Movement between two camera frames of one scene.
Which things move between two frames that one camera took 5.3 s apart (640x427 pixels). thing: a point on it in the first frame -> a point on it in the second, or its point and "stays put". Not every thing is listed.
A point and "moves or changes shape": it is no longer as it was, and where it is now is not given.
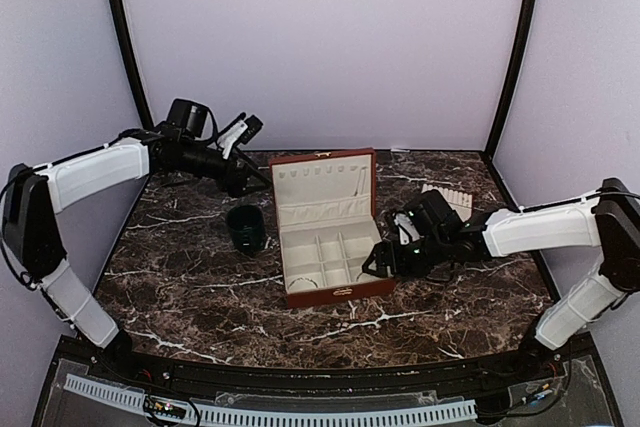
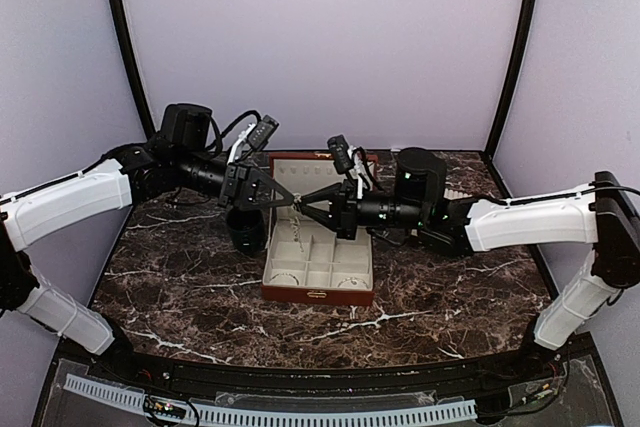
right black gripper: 381,251 -> 342,199
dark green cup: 246,226 stays put
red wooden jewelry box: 326,211 moves or changes shape
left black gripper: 236,187 -> 241,184
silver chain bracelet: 302,278 -> 273,277
